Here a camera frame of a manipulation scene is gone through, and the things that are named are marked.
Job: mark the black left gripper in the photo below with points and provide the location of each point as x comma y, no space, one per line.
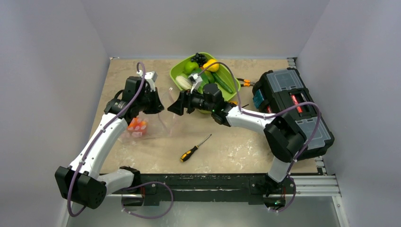
157,107

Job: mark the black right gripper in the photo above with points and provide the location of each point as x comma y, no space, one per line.
187,102

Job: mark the clear zip bag pink dots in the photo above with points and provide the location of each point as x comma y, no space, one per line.
159,125

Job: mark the red bell pepper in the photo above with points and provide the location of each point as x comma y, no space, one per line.
133,124

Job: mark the green plastic tray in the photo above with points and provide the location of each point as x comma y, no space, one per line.
223,73

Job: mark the orange persimmon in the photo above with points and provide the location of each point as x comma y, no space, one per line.
141,126

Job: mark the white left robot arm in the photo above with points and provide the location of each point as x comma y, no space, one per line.
81,182

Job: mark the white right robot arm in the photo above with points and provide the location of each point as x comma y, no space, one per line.
283,135

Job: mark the green bok choy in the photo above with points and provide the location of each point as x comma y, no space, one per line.
205,81

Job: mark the green apple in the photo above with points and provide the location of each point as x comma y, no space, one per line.
189,67

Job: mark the green mango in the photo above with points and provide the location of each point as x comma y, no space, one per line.
209,76

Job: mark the green cucumber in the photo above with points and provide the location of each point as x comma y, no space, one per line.
224,85

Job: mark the yellow black screwdriver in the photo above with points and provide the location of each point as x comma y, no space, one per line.
187,155

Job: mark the black grape bunch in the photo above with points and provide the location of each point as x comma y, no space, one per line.
199,58

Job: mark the black toolbox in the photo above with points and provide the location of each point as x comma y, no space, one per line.
277,90

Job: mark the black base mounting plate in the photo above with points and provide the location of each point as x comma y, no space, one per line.
254,189

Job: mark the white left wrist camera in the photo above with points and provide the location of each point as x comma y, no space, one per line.
150,78

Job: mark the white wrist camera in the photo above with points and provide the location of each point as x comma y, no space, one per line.
150,78
196,81

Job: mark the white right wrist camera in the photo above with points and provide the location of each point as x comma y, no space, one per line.
196,81

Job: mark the orange handled pliers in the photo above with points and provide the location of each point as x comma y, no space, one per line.
246,82

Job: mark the aluminium frame rail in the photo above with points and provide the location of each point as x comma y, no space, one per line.
306,185

